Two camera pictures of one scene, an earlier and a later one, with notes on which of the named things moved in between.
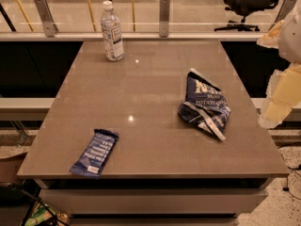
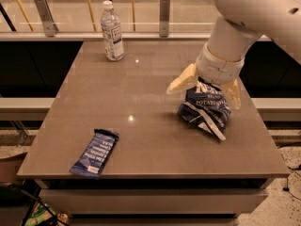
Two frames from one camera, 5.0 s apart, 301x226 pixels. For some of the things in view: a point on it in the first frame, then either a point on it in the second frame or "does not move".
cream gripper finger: [272, 38] to [233, 92]
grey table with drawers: [163, 169] does not move
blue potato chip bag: [205, 106] does not move
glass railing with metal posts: [150, 13] does not move
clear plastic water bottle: [111, 32] does not move
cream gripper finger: [283, 94] to [188, 73]
